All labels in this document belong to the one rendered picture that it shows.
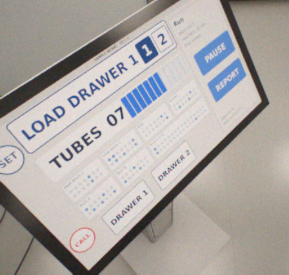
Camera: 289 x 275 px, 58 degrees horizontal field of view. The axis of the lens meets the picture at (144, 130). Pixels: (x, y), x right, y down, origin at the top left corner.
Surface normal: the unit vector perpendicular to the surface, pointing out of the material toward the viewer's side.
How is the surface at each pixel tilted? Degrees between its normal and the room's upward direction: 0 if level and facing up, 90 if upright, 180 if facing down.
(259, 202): 0
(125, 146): 50
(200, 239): 3
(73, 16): 90
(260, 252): 0
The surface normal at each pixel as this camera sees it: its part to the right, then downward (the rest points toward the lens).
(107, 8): -0.07, 0.84
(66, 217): 0.46, 0.11
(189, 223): -0.03, -0.58
